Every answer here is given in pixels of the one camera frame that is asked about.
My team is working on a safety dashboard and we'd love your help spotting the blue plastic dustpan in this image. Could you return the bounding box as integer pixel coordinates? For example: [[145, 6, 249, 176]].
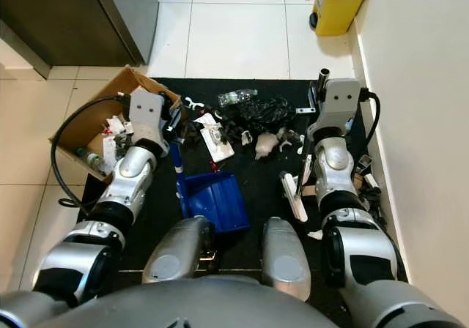
[[171, 143, 252, 234]]

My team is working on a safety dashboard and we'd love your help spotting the black floor mat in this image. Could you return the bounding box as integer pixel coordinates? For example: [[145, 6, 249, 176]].
[[77, 77, 411, 285]]

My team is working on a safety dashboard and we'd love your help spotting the white flat package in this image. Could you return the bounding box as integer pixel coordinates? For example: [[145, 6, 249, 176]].
[[202, 125, 236, 163]]

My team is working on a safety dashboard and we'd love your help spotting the clear plastic bottle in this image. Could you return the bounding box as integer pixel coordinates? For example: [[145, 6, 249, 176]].
[[218, 89, 259, 108]]

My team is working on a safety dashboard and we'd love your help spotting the crumpled white plastic cup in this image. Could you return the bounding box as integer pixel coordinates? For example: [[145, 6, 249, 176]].
[[255, 132, 281, 161]]

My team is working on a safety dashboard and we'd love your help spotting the brown cardboard box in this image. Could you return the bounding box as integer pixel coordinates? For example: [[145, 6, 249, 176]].
[[48, 64, 184, 183]]

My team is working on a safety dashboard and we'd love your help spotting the green capped plastic bottle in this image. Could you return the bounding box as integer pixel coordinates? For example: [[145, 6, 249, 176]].
[[75, 147, 108, 172]]

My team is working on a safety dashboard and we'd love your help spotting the yellow trash bin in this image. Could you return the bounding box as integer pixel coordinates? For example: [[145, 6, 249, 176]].
[[309, 0, 373, 37]]

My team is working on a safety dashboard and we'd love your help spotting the silver left robot leg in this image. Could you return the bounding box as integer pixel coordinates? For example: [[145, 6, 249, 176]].
[[143, 216, 215, 286]]

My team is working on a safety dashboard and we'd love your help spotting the silver robot leg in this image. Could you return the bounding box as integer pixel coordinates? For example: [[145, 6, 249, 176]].
[[143, 216, 215, 286], [260, 217, 313, 302]]

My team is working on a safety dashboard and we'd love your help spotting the dark grey cabinet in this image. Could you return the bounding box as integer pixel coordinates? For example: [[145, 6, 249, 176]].
[[0, 0, 160, 79]]

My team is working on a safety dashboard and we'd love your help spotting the silver right robot leg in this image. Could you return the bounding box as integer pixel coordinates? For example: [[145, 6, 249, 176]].
[[260, 217, 313, 302]]

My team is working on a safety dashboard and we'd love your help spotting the grey robot torso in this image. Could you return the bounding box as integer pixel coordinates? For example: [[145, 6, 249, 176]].
[[37, 273, 374, 328]]

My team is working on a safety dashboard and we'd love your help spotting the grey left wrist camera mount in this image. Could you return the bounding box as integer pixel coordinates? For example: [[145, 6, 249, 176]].
[[128, 90, 168, 150]]

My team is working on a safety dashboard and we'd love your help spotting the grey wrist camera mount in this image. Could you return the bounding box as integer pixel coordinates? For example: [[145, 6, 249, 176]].
[[314, 78, 364, 135], [128, 90, 168, 150]]

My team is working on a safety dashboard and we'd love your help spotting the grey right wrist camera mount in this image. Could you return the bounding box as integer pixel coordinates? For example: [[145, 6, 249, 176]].
[[314, 78, 364, 135]]

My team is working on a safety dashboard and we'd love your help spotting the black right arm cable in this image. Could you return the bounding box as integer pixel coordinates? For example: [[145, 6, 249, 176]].
[[359, 88, 383, 161]]

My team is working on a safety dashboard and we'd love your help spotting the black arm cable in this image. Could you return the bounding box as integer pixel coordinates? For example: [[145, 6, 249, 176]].
[[49, 95, 130, 211], [359, 88, 383, 161]]

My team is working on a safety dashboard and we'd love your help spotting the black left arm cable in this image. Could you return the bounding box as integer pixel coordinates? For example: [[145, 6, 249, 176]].
[[49, 95, 130, 211]]

